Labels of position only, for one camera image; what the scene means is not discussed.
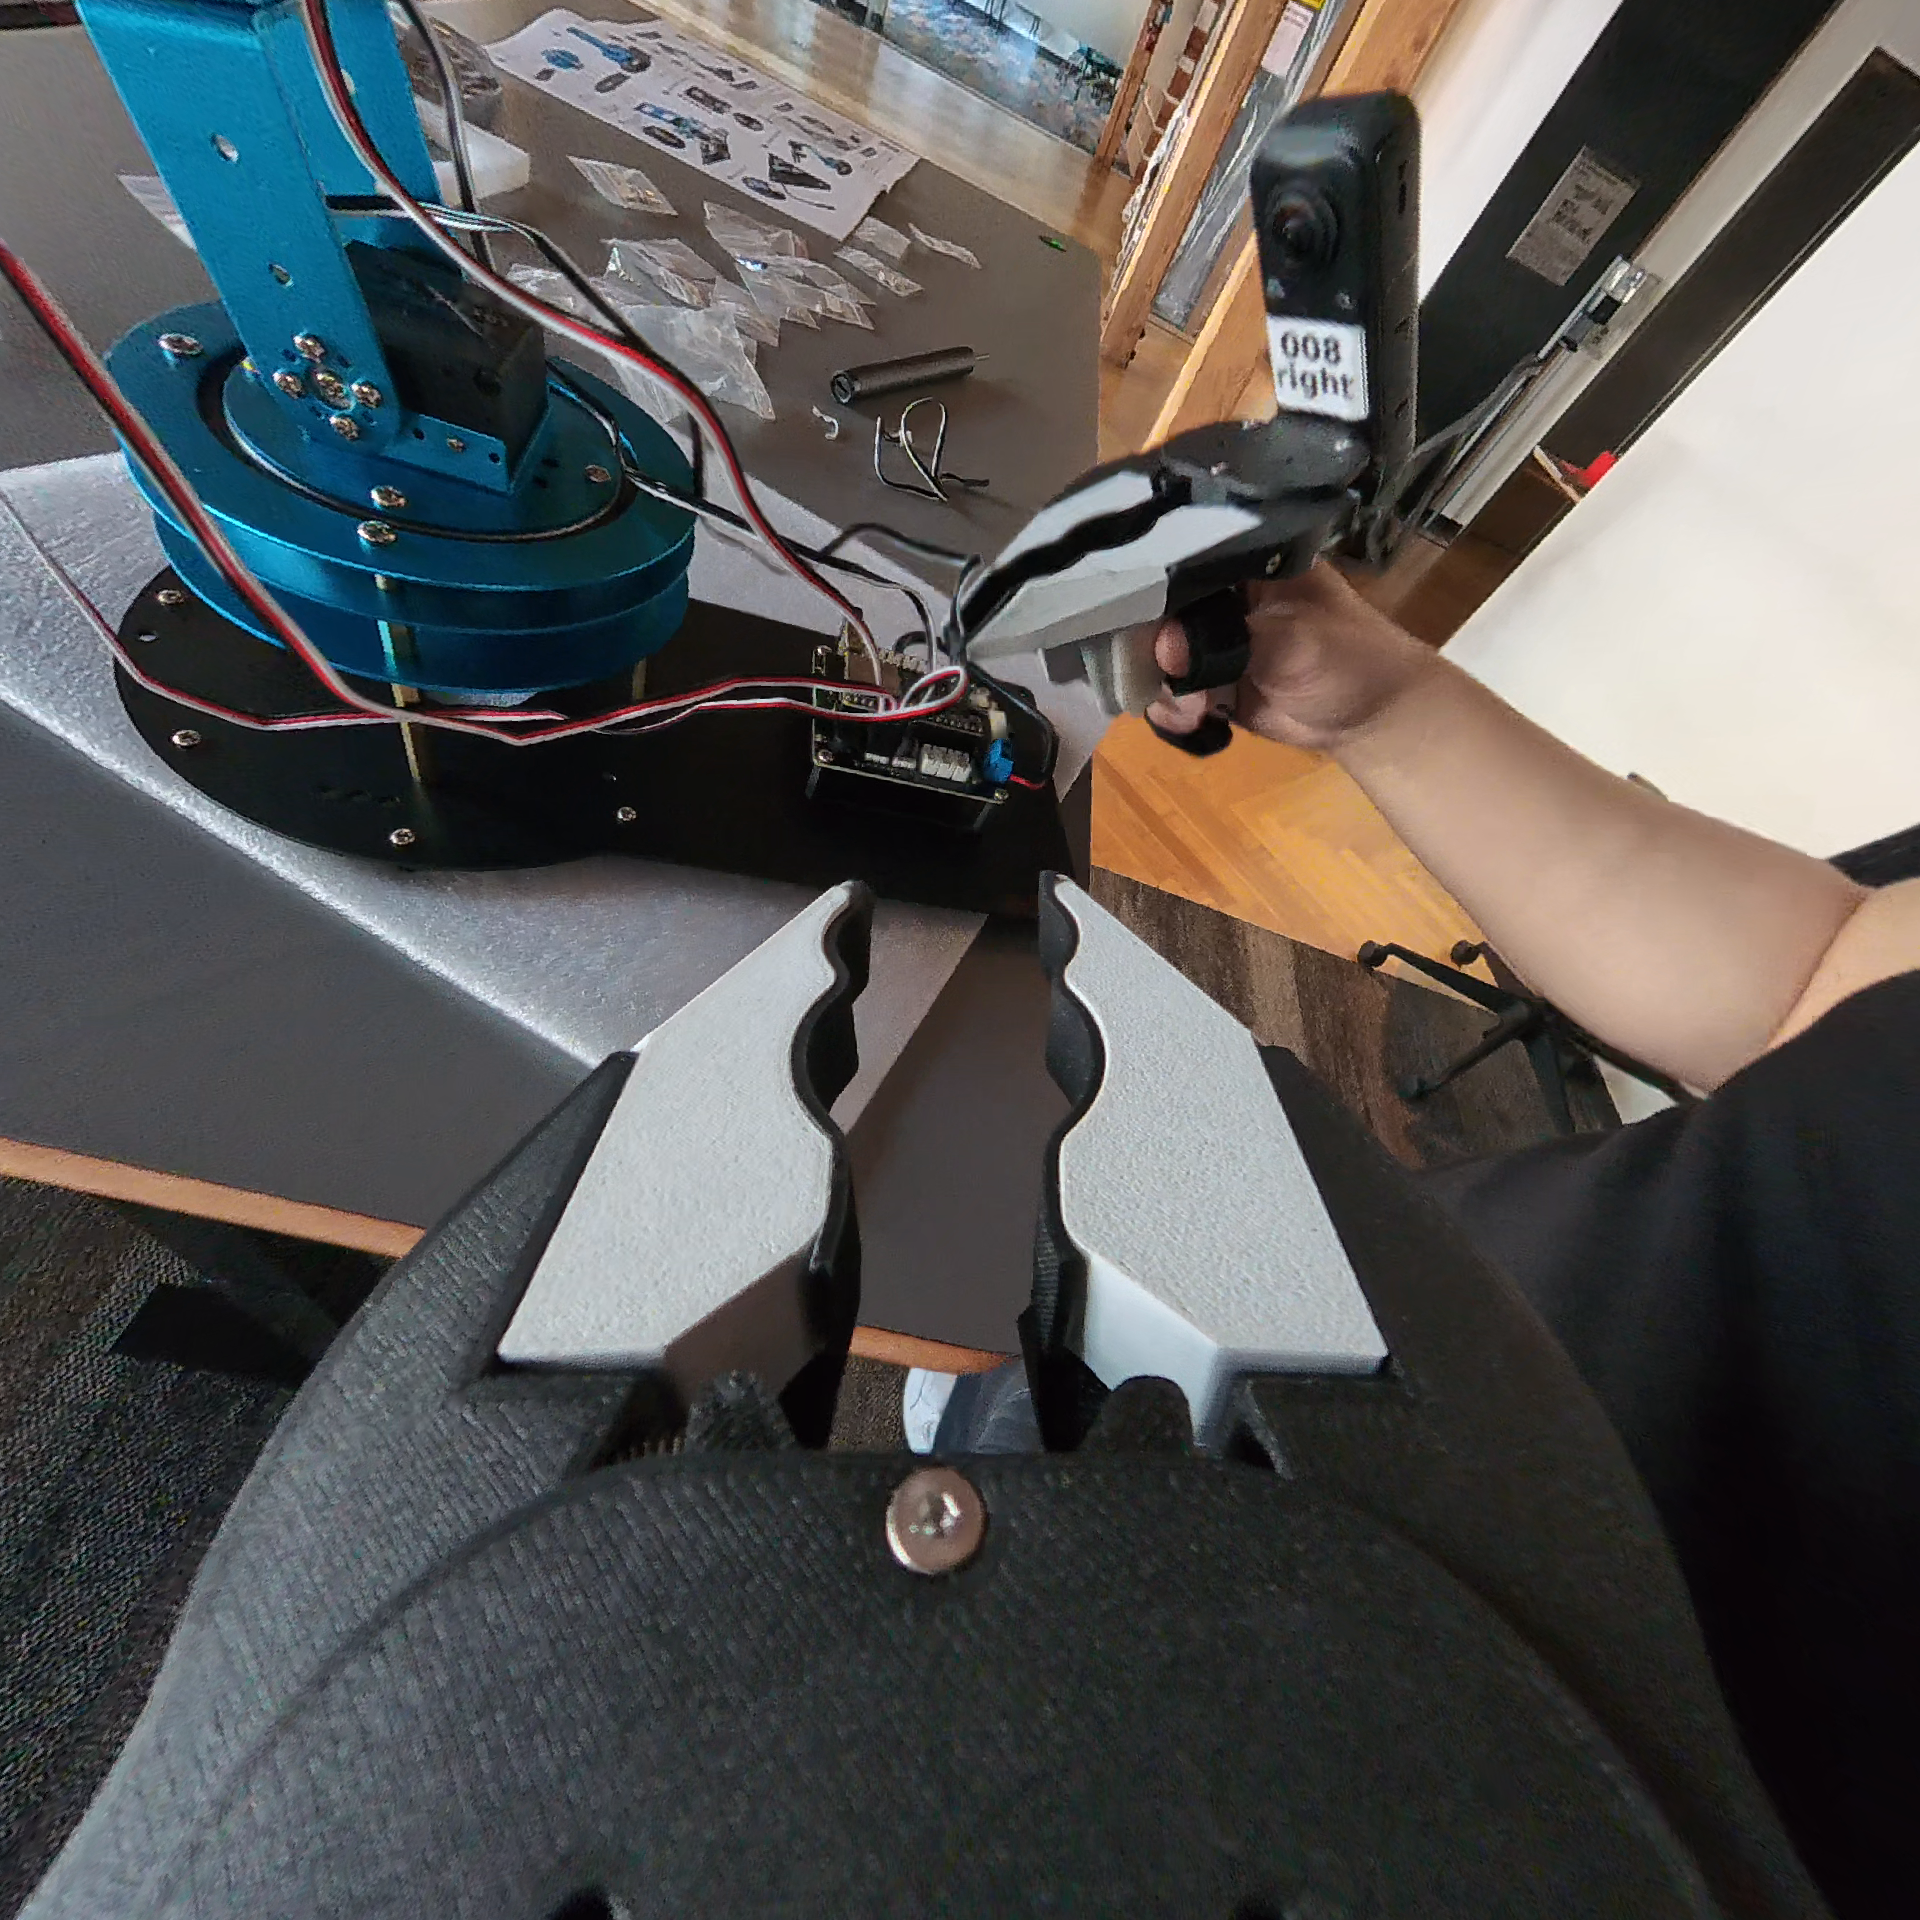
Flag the grey wall notice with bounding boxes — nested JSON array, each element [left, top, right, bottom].
[[1506, 146, 1642, 288]]

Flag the printed instruction sheet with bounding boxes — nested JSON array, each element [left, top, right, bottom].
[[483, 7, 920, 241]]

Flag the black control circuit board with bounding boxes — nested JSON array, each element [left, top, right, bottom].
[[806, 637, 1021, 826]]

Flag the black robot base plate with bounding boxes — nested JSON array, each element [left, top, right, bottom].
[[117, 575, 1074, 915]]

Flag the red white black servo cable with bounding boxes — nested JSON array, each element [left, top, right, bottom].
[[0, 239, 974, 744], [293, 0, 887, 662]]

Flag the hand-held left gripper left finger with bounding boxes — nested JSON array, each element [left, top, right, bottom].
[[495, 878, 876, 1374]]

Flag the pile of clear plastic bags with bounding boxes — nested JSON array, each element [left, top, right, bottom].
[[118, 150, 986, 423]]

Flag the dark parts bag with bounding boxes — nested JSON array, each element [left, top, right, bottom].
[[428, 15, 509, 127]]

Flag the black red power cable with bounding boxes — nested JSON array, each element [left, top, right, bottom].
[[983, 680, 1058, 797]]

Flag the white foam sheet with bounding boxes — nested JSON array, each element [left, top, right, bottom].
[[0, 450, 1080, 1142]]

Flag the person's right forearm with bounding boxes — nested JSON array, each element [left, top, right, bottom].
[[1328, 637, 1920, 1097]]

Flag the person's right hand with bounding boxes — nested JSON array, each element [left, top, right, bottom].
[[1148, 559, 1451, 753]]

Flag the small black white wire bundle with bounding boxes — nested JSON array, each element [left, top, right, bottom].
[[871, 393, 991, 505]]

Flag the black screwdriver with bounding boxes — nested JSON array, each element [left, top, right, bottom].
[[829, 344, 986, 406]]

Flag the black office chair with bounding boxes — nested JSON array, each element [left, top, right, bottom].
[[1358, 930, 1629, 1134]]

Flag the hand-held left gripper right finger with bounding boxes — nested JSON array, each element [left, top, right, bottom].
[[1020, 870, 1390, 1378]]

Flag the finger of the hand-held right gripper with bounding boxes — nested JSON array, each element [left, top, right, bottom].
[[954, 464, 1191, 640], [958, 497, 1264, 658]]

